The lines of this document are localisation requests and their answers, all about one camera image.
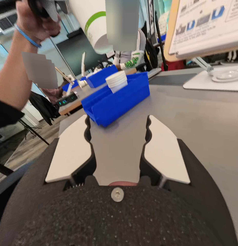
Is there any black power strip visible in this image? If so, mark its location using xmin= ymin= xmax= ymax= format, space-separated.
xmin=57 ymin=91 xmax=79 ymax=107

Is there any person's left black sleeve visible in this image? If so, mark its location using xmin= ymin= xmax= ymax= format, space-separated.
xmin=0 ymin=99 xmax=25 ymax=129

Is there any black wall screen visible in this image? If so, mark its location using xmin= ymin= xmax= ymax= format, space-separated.
xmin=56 ymin=32 xmax=107 ymax=77

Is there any dark table cable cover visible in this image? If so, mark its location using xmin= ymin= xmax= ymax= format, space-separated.
xmin=149 ymin=73 xmax=197 ymax=86

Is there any stack of white paper cups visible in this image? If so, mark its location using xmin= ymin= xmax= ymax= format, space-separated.
xmin=105 ymin=70 xmax=128 ymax=94

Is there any blue wristband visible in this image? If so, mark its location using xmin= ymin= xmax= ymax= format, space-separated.
xmin=14 ymin=23 xmax=43 ymax=48

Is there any black jacket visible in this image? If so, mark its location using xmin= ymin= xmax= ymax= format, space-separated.
xmin=29 ymin=91 xmax=61 ymax=126

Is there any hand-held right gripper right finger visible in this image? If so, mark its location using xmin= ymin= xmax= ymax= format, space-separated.
xmin=139 ymin=115 xmax=191 ymax=188

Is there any person's left forearm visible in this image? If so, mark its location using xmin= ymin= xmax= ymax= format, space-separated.
xmin=0 ymin=29 xmax=43 ymax=112

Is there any white board stand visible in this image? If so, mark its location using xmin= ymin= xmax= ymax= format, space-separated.
xmin=183 ymin=57 xmax=238 ymax=93

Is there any white paper cup green band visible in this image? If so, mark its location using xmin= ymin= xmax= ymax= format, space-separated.
xmin=69 ymin=0 xmax=114 ymax=55

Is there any black pole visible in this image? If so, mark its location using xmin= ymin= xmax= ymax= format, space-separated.
xmin=154 ymin=11 xmax=169 ymax=71

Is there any ceiling air vent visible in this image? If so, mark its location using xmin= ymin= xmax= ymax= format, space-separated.
xmin=0 ymin=12 xmax=18 ymax=34

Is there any black tripod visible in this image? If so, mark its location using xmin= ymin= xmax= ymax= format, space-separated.
xmin=18 ymin=118 xmax=50 ymax=146

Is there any red bag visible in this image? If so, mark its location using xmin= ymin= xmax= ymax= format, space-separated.
xmin=161 ymin=60 xmax=187 ymax=72

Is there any blue plastic bin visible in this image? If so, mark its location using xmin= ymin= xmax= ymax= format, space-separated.
xmin=85 ymin=65 xmax=119 ymax=89
xmin=81 ymin=72 xmax=150 ymax=128

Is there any person's left hand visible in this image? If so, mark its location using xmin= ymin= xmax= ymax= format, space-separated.
xmin=16 ymin=1 xmax=61 ymax=44

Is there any wooden instruction board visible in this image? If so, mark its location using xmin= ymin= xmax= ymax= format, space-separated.
xmin=164 ymin=0 xmax=238 ymax=62

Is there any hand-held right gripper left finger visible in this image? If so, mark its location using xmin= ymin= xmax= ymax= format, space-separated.
xmin=45 ymin=115 xmax=97 ymax=185

